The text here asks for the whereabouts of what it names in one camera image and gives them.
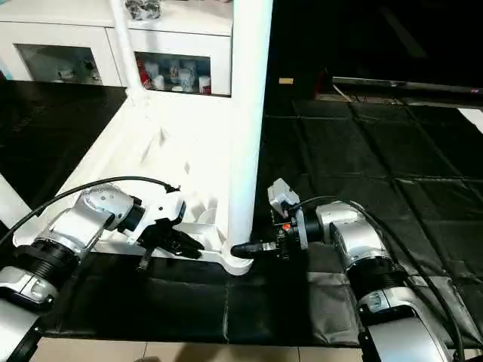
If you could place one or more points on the large black cabinet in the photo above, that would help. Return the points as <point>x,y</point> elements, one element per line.
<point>385,41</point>

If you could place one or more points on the small tan label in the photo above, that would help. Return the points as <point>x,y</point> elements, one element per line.
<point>286,81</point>

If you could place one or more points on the small dark figurines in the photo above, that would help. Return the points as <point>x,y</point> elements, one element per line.
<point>75,72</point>

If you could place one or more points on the black work mat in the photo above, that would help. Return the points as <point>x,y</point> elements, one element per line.
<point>362,286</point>

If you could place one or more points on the white plastic table top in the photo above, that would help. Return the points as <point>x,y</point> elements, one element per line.
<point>166,158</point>

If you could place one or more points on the white board strip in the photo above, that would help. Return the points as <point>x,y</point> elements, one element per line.
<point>474,117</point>

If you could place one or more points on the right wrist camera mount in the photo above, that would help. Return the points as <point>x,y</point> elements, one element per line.
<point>283,197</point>

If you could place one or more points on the small white jar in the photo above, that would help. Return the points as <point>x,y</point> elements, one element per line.
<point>181,77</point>

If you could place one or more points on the long black bar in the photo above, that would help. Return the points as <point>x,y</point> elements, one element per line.
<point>407,84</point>

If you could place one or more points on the small grey metal object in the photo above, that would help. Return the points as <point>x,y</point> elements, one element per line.
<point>143,7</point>

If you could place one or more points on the white glass-door cabinet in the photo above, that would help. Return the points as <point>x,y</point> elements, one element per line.
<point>113,38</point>

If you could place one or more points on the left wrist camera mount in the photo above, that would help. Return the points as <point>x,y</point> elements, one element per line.
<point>158,211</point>

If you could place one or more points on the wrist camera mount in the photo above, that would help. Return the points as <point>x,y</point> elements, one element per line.
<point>283,197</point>
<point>158,211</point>

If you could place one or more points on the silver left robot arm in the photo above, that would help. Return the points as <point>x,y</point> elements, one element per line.
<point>60,249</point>

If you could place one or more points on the small red bottle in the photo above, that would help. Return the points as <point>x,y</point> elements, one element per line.
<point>142,75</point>

